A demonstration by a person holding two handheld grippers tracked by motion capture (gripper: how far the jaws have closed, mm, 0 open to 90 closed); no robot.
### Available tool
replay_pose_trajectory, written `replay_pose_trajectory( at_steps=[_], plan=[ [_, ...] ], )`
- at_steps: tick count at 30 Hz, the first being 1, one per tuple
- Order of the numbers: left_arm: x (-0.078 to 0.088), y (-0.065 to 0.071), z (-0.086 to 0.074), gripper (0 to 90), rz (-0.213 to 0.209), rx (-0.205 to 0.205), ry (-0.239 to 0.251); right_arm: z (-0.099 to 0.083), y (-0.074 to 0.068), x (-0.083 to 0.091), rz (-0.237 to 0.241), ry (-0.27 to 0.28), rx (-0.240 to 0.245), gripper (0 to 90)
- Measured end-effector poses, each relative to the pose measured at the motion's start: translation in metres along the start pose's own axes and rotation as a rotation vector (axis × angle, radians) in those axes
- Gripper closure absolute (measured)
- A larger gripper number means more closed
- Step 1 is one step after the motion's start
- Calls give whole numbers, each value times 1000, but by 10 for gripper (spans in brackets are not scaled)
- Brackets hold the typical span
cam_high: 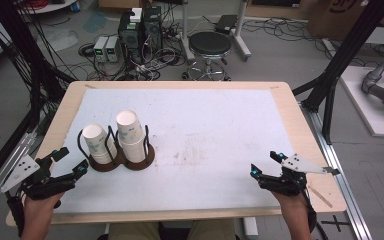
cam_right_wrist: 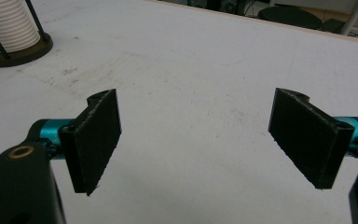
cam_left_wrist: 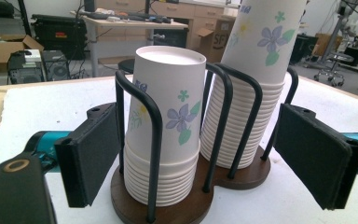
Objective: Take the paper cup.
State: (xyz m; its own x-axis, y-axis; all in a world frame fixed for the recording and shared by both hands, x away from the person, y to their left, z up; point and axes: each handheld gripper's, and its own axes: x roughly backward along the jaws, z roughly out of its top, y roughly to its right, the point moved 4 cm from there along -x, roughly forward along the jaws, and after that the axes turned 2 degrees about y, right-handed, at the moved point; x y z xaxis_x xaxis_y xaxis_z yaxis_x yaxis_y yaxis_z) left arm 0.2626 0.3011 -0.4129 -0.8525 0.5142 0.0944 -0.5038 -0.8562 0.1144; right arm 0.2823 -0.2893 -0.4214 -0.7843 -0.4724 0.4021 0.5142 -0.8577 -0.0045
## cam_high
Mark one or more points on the short stack of paper cups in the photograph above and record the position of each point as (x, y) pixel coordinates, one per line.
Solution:
(98, 143)

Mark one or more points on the black round stool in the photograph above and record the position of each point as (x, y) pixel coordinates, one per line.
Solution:
(210, 43)

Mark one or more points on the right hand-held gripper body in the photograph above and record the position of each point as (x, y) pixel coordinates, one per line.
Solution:
(290, 183)

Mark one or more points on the thin wooden stick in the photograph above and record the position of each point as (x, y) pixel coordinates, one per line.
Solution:
(320, 196)

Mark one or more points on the white table leg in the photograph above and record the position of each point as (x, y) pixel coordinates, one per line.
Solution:
(250, 228)

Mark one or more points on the white base board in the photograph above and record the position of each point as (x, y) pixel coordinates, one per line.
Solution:
(366, 110)

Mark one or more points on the white table mat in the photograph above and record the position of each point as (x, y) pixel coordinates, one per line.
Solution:
(196, 150)

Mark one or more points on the flat black device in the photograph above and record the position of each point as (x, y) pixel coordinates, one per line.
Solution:
(226, 23)

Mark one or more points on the small white box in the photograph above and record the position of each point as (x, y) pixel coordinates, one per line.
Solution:
(136, 15)

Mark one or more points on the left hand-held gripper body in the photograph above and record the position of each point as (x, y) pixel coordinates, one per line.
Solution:
(35, 186)

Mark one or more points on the brown cup holder black rods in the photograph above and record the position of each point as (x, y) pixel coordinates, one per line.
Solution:
(140, 162)

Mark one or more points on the person's left hand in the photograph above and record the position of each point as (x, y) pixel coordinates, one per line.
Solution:
(40, 208)

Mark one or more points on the aluminium floor rail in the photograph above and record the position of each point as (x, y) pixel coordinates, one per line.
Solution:
(341, 180)
(0, 180)

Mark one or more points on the person's legs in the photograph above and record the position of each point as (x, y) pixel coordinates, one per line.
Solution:
(130, 231)

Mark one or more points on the grey power supply unit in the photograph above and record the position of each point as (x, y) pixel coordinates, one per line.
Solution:
(100, 48)
(112, 49)

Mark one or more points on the cardboard box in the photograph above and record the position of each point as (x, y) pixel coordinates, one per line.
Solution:
(340, 16)

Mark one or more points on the white metal stand frame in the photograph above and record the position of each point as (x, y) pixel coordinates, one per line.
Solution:
(241, 43)

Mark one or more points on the person's right hand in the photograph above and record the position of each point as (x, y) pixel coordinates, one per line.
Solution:
(293, 204)

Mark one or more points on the black computer tower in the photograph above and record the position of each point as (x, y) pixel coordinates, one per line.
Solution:
(152, 28)
(130, 36)

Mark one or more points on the black metal frame post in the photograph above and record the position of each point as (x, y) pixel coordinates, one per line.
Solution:
(26, 50)
(343, 56)

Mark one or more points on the tall stack of paper cups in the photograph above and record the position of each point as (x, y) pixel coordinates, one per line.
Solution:
(131, 136)

